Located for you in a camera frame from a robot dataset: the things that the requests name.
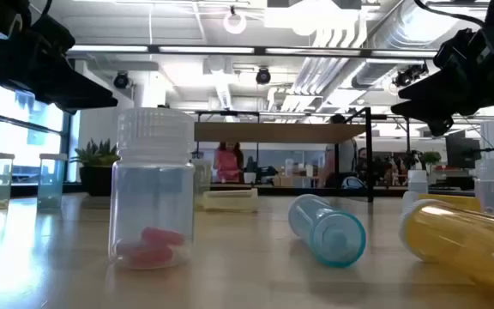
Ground small green background plant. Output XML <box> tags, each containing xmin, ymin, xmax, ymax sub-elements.
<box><xmin>419</xmin><ymin>149</ymin><xmax>443</xmax><ymax>173</ymax></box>

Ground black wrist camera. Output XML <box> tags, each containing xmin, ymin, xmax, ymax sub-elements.
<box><xmin>433</xmin><ymin>27</ymin><xmax>486</xmax><ymax>65</ymax></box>
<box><xmin>29</xmin><ymin>14</ymin><xmax>77</xmax><ymax>55</ymax></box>

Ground long ceiling light bar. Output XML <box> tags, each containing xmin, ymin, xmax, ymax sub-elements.
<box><xmin>67</xmin><ymin>44</ymin><xmax>441</xmax><ymax>60</ymax></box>

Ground person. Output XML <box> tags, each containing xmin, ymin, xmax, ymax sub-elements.
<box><xmin>212</xmin><ymin>141</ymin><xmax>244</xmax><ymax>185</ymax></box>
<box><xmin>356</xmin><ymin>147</ymin><xmax>371</xmax><ymax>175</ymax></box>

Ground clear bottle blue pills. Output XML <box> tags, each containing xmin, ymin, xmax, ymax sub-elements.
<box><xmin>407</xmin><ymin>168</ymin><xmax>430</xmax><ymax>195</ymax></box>

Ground green potted plant black pot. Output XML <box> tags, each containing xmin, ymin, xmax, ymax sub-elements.
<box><xmin>69</xmin><ymin>137</ymin><xmax>123</xmax><ymax>197</ymax></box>

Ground black computer monitor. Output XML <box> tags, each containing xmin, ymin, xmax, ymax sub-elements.
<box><xmin>445</xmin><ymin>130</ymin><xmax>483</xmax><ymax>171</ymax></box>

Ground clear bottle red pills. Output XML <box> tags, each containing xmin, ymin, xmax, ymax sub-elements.
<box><xmin>108</xmin><ymin>106</ymin><xmax>196</xmax><ymax>271</ymax></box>

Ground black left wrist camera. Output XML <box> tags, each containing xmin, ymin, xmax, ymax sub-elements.
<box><xmin>29</xmin><ymin>14</ymin><xmax>77</xmax><ymax>55</ymax></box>

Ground orange pill vial white cap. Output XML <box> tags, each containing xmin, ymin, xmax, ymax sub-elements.
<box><xmin>398</xmin><ymin>198</ymin><xmax>494</xmax><ymax>304</ymax></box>
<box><xmin>401</xmin><ymin>191</ymin><xmax>483</xmax><ymax>215</ymax></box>

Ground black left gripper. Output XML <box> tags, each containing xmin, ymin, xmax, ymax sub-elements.
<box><xmin>0</xmin><ymin>30</ymin><xmax>119</xmax><ymax>115</ymax></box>

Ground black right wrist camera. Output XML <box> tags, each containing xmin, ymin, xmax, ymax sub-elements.
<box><xmin>433</xmin><ymin>27</ymin><xmax>486</xmax><ymax>65</ymax></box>

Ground wooden shelf black metal legs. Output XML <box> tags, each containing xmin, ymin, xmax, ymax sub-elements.
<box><xmin>194</xmin><ymin>106</ymin><xmax>377</xmax><ymax>203</ymax></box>

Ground black ceiling spotlight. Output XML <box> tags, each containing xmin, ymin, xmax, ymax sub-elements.
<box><xmin>255</xmin><ymin>66</ymin><xmax>273</xmax><ymax>86</ymax></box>
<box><xmin>112</xmin><ymin>71</ymin><xmax>130</xmax><ymax>90</ymax></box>
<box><xmin>391</xmin><ymin>63</ymin><xmax>429</xmax><ymax>89</ymax></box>

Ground white ring lamp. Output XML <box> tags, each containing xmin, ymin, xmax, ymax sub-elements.
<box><xmin>222</xmin><ymin>5</ymin><xmax>248</xmax><ymax>35</ymax></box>

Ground blue pill vial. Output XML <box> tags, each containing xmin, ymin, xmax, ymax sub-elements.
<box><xmin>287</xmin><ymin>193</ymin><xmax>367</xmax><ymax>269</ymax></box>
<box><xmin>37</xmin><ymin>153</ymin><xmax>69</xmax><ymax>211</ymax></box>

